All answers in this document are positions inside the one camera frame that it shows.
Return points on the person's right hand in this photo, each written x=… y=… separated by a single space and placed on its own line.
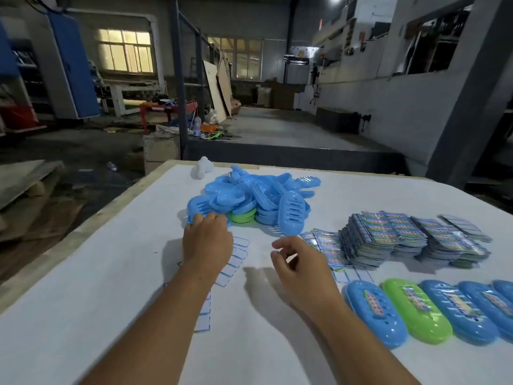
x=308 y=276

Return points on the person's left hand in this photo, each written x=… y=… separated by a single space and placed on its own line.
x=208 y=244

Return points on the glossy sticker sheets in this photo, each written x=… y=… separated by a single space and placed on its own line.
x=326 y=248

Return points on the white backing sheet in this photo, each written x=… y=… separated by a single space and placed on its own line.
x=203 y=316
x=352 y=275

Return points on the stacks of colourful sticker sheets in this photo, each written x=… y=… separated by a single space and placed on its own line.
x=372 y=240

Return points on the pile of blue soap dishes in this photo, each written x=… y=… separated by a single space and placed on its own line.
x=264 y=192

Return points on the person's right forearm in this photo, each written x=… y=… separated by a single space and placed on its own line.
x=360 y=356

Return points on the person's left forearm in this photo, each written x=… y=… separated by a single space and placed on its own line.
x=160 y=336

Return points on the orange box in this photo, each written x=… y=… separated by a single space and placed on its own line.
x=208 y=128

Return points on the black box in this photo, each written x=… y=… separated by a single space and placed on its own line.
x=336 y=120

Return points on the small white plastic figure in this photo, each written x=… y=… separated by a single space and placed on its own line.
x=203 y=168

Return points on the pale wooden crate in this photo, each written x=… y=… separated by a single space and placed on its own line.
x=160 y=154

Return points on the green tool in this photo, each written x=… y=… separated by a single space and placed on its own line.
x=214 y=136

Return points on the clear water bottle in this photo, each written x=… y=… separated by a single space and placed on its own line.
x=197 y=128

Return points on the plastic bottle on floor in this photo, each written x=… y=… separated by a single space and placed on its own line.
x=112 y=166

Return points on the white plastic bag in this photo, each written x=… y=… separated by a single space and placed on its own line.
x=211 y=117

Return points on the wicker basket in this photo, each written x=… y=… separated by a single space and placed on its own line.
x=235 y=108

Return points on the red metal table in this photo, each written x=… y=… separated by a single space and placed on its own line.
x=160 y=107

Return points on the pale leaning plywood board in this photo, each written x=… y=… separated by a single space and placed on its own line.
x=214 y=96

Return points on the brown leaning board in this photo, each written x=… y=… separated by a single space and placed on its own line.
x=225 y=88

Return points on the wide window with grid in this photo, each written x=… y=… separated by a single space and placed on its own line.
x=240 y=60

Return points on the silver machine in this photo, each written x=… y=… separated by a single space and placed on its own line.
x=296 y=72

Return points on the wooden pallet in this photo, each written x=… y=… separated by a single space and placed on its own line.
x=24 y=180

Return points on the large bright window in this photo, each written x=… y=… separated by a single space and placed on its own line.
x=124 y=52

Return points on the blue and white machine cabinet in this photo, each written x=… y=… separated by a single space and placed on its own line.
x=76 y=68

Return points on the grey slanted pillar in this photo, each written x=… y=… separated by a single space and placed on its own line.
x=469 y=116

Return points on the thick dark steel post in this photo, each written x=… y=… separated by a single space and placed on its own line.
x=180 y=96

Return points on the black wall plug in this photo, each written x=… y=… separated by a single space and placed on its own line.
x=364 y=118

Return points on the thin dark steel post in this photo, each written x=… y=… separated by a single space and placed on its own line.
x=199 y=76

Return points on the white metal workbench frame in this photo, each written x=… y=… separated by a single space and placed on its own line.
x=118 y=100

